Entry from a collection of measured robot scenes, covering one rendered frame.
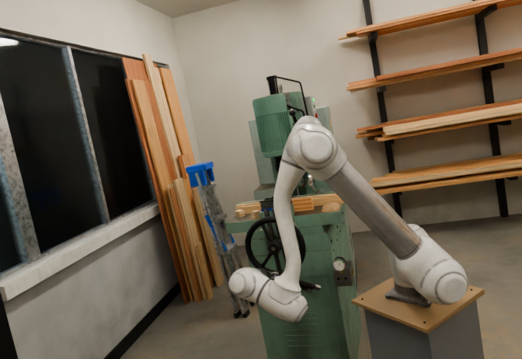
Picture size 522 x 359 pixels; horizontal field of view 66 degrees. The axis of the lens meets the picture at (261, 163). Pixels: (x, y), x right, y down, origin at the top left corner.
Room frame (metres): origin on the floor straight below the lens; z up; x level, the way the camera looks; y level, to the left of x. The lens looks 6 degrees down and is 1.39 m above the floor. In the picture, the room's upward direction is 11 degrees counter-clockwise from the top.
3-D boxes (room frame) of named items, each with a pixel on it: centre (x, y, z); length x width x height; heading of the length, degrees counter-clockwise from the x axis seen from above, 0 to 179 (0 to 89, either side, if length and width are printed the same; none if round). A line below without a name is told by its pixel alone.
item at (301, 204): (2.05, -0.11, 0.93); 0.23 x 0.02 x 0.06; 71
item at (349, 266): (1.91, -0.30, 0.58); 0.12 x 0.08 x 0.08; 161
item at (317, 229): (2.07, -0.08, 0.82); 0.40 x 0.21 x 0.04; 71
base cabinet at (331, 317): (2.24, -0.14, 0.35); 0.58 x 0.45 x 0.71; 161
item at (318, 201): (2.12, -0.14, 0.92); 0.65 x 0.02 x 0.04; 71
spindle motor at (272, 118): (2.13, -0.10, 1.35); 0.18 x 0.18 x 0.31
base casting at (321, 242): (2.24, -0.14, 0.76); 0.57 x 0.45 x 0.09; 161
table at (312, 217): (2.03, -0.06, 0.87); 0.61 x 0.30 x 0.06; 71
